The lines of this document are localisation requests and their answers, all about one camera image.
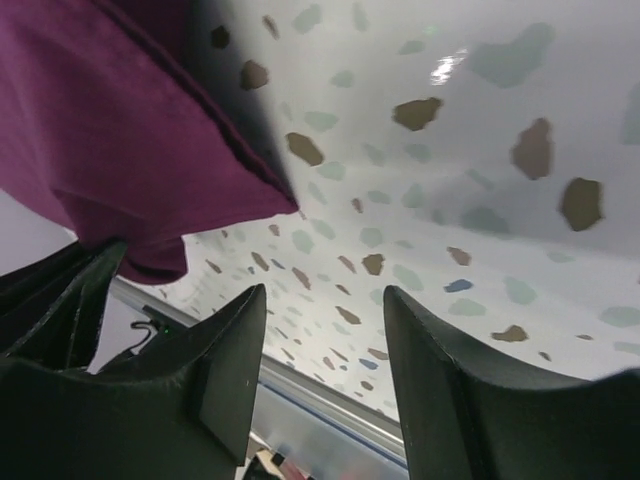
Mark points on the purple cloth mat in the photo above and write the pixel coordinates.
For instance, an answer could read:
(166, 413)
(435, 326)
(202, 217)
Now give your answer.
(104, 133)

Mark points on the aluminium table edge rail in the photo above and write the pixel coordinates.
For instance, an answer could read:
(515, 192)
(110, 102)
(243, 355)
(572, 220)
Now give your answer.
(323, 429)

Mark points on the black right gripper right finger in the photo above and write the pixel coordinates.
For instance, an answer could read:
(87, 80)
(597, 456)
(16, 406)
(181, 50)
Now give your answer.
(469, 411)

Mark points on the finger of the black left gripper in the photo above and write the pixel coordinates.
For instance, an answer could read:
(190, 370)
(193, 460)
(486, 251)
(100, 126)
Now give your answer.
(52, 310)

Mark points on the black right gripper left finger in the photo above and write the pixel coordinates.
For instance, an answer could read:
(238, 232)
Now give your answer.
(180, 409)

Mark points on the black bracket with cables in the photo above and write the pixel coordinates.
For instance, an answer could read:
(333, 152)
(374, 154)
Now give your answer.
(158, 328)

